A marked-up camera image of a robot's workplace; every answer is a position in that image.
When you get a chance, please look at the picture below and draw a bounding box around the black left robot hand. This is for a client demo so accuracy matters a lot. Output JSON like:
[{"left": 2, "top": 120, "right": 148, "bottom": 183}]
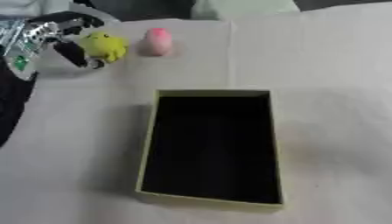
[{"left": 25, "top": 10, "right": 108, "bottom": 70}]

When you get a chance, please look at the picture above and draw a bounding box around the open box with black inside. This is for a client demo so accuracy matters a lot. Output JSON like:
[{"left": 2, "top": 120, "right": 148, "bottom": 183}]
[{"left": 133, "top": 88, "right": 285, "bottom": 212}]

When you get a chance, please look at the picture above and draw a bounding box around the yellow-green soft toy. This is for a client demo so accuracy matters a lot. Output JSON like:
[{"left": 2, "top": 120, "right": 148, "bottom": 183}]
[{"left": 76, "top": 31, "right": 130, "bottom": 64}]

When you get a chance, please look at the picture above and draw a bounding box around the pink toy peach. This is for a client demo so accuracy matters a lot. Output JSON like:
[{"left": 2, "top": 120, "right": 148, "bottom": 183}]
[{"left": 136, "top": 27, "right": 175, "bottom": 57}]

